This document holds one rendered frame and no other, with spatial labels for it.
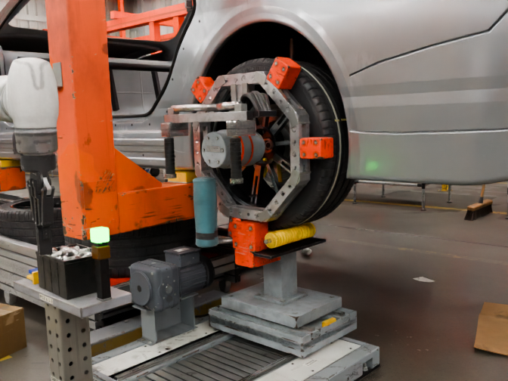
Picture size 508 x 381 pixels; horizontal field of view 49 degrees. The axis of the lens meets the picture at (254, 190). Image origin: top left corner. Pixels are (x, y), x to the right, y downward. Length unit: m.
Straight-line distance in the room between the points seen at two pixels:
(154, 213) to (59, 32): 0.79
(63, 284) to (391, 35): 1.24
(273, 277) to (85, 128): 0.93
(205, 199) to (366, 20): 0.84
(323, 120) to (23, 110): 1.02
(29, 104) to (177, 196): 1.23
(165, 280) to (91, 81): 0.80
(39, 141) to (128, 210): 1.01
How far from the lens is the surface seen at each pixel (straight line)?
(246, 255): 2.10
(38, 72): 1.31
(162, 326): 2.42
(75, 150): 2.15
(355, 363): 2.10
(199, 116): 1.93
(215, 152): 1.95
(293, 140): 1.89
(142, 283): 2.18
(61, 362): 1.90
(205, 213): 2.07
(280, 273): 2.22
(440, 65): 1.73
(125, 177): 2.28
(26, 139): 1.31
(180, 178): 2.49
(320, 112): 1.93
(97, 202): 2.18
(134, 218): 2.29
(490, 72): 1.68
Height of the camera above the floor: 0.95
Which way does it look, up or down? 7 degrees down
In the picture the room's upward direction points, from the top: 2 degrees counter-clockwise
